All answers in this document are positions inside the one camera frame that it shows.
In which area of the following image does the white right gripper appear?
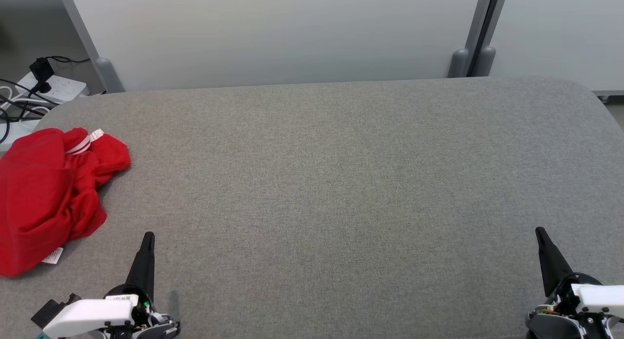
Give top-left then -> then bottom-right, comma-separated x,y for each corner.
535,226 -> 624,320

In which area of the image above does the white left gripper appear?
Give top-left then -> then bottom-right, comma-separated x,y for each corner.
42,231 -> 156,339

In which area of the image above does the red white jersey shirt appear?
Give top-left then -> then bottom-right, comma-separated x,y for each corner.
0,129 -> 108,278

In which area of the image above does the plain white power strip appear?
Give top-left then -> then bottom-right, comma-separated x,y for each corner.
0,119 -> 43,152

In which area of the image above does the black power adapter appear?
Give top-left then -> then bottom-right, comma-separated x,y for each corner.
29,57 -> 55,94

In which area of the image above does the narrow white partition panel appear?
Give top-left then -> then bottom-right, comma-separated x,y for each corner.
489,0 -> 624,97

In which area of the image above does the wide white partition panel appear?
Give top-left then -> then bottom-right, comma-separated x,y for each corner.
67,0 -> 483,92

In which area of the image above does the black floor cable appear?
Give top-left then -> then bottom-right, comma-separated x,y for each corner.
0,78 -> 61,145

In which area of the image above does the slanted grey partition post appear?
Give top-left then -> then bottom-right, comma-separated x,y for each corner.
55,0 -> 126,94

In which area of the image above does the white floor cable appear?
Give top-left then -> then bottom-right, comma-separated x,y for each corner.
0,84 -> 52,116

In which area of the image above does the dark grey partition post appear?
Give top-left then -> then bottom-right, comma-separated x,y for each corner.
470,0 -> 510,78

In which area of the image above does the light grey partition post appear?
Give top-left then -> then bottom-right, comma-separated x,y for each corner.
447,0 -> 495,79

